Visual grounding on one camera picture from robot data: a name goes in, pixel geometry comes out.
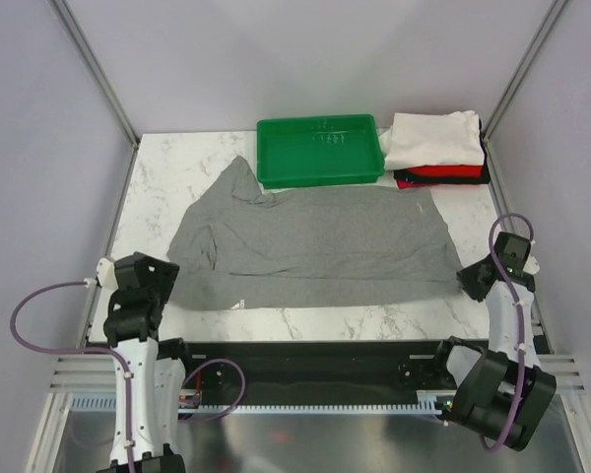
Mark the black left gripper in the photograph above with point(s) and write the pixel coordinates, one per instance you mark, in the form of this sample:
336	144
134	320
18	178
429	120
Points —
164	274

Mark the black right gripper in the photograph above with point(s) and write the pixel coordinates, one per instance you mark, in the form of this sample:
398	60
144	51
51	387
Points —
466	276

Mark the grey t-shirt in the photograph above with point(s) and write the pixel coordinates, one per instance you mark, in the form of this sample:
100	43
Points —
310	247

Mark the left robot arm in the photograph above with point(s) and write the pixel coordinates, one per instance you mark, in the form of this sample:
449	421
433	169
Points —
147	383

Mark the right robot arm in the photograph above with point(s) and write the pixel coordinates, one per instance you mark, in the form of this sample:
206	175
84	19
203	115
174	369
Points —
502	392

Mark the red folded t-shirt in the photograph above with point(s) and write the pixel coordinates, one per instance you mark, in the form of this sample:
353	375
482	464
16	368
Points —
447	171

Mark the pink folded t-shirt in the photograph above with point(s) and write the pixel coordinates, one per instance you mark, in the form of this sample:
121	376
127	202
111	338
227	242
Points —
404	184

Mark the black folded t-shirt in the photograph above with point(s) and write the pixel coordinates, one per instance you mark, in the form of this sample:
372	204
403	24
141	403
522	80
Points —
483	179

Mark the white folded t-shirt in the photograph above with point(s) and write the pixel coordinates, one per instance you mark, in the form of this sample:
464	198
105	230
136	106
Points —
417	140

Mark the green plastic tray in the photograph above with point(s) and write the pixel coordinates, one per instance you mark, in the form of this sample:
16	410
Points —
318	151

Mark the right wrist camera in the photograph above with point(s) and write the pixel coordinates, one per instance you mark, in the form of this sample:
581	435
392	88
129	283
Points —
532	266

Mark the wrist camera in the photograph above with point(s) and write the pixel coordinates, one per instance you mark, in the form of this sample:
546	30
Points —
532	266
105	277

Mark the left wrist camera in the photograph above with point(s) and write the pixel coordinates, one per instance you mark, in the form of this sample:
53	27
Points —
105	277

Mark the white slotted cable duct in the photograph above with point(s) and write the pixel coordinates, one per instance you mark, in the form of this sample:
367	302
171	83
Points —
425	405

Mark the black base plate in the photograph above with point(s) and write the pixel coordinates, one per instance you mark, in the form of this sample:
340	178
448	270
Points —
319	373

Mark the right aluminium frame post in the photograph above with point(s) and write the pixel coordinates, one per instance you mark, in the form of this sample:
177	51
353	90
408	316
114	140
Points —
525	65

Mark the aluminium frame post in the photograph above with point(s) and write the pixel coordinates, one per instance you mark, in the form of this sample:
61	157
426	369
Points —
78	38
525	65

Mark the left aluminium frame post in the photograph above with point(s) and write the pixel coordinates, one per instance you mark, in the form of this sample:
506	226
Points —
78	38

